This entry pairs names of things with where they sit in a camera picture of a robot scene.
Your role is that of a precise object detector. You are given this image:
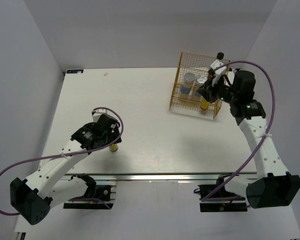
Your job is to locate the blue table sticker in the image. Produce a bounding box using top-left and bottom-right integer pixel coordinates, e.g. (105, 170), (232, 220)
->
(66, 69), (84, 74)

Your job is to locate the aluminium table frame rail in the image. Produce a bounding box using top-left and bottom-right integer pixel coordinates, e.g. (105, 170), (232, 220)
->
(62, 172), (257, 183)

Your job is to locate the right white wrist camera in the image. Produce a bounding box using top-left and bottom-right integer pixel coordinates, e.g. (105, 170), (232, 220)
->
(207, 59), (227, 87)

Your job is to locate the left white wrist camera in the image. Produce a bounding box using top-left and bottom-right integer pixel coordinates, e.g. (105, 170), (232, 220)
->
(92, 110), (110, 124)

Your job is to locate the blue label spice jar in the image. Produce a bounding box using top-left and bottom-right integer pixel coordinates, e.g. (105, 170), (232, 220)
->
(180, 72), (196, 95)
(193, 75), (207, 97)

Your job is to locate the small yellow bottle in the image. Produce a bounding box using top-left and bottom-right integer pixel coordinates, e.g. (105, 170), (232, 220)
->
(200, 98), (210, 111)
(108, 143), (119, 152)

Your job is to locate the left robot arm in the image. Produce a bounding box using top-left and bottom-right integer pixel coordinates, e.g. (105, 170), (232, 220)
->
(10, 113), (122, 225)

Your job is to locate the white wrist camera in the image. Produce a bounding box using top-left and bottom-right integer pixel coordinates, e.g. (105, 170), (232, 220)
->
(207, 59), (227, 87)
(92, 110), (110, 124)

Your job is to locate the yellow wire basket rack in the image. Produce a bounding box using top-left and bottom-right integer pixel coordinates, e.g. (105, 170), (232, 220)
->
(169, 52), (229, 120)

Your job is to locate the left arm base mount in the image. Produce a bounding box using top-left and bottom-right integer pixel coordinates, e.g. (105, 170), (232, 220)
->
(63, 173), (117, 210)

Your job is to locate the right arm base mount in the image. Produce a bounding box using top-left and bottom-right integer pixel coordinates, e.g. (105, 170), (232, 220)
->
(193, 174), (249, 213)

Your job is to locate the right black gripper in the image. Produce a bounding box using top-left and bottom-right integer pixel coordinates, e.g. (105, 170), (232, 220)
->
(197, 74), (238, 105)

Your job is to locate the soy sauce bottle red label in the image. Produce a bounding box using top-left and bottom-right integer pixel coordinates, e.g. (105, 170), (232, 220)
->
(207, 52), (227, 82)

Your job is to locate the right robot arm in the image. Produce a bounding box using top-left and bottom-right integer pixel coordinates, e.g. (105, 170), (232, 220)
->
(197, 69), (300, 209)

